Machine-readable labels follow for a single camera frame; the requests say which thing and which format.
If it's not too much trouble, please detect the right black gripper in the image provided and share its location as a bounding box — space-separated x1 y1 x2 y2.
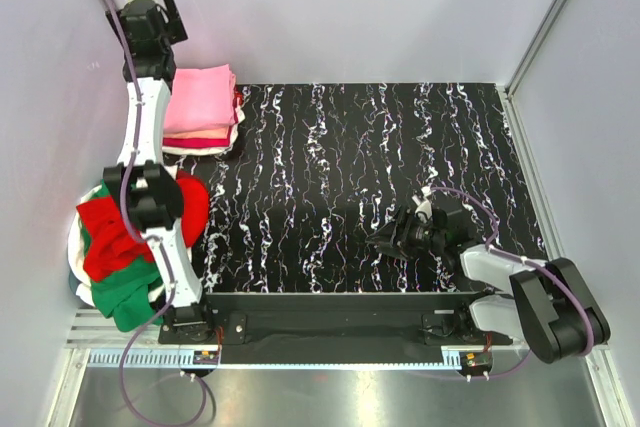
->
365 205 445 262

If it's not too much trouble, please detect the pink t shirt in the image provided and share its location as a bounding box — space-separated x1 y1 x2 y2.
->
164 64 236 134

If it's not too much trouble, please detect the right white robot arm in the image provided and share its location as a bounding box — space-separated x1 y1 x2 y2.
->
366 201 611 364

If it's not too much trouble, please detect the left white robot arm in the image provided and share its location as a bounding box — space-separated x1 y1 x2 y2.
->
103 0 216 343

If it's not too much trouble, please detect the folded magenta t shirt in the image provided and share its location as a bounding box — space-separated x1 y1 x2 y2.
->
163 91 244 149

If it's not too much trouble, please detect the folded peach t shirt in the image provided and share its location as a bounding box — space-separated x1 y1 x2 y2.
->
164 126 235 139

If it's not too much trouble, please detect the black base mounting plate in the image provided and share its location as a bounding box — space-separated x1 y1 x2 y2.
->
157 291 514 348

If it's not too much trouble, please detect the red t shirt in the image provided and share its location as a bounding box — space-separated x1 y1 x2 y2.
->
76 170 209 283

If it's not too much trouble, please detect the green t shirt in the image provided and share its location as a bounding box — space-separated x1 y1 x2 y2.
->
87 181 176 333

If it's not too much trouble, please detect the aluminium rail profile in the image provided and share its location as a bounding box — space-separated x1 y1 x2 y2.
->
67 309 528 351

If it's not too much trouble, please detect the slotted cable duct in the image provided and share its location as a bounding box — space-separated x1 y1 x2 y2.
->
88 348 462 371

